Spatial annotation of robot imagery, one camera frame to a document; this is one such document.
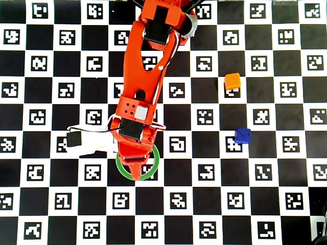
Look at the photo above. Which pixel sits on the red gripper black motor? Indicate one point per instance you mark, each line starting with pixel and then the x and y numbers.
pixel 135 162

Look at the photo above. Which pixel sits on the blue cube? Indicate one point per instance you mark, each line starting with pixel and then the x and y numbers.
pixel 242 135

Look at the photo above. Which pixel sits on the orange cube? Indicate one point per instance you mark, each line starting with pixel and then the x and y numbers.
pixel 232 81

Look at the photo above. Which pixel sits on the red robot arm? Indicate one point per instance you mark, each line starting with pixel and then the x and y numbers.
pixel 138 63

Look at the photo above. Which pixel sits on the black white checkerboard marker mat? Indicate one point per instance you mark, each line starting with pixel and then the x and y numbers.
pixel 38 89

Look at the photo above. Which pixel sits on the clear tape strip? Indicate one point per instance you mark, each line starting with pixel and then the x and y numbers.
pixel 284 2

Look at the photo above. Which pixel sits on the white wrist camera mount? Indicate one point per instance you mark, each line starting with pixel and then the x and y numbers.
pixel 97 143

